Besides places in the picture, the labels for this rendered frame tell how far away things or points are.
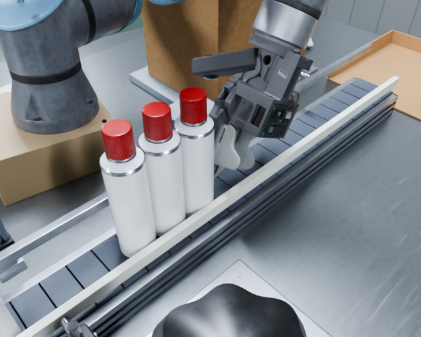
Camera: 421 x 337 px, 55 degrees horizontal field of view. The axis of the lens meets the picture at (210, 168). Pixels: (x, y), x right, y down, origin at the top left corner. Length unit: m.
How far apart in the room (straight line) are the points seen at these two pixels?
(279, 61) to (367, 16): 2.19
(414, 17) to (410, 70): 1.36
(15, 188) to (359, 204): 0.58
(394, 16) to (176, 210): 2.19
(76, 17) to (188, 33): 0.23
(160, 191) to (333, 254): 0.29
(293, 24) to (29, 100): 0.44
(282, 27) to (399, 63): 0.71
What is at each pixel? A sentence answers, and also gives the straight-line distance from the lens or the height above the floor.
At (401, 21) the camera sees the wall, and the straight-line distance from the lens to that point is 2.57.
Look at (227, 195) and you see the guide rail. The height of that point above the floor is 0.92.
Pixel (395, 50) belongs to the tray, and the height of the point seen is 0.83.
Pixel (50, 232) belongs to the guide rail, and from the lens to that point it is 0.53.
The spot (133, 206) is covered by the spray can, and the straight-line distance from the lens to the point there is 0.49.
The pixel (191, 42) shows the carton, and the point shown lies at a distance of 0.85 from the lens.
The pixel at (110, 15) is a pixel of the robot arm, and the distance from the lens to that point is 0.77.
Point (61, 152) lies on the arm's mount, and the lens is 0.74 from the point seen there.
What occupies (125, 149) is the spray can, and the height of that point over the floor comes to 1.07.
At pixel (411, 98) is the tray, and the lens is 1.06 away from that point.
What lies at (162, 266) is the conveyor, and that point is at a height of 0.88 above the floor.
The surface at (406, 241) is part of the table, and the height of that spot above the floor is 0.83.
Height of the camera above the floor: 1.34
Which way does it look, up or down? 42 degrees down
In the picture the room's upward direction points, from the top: straight up
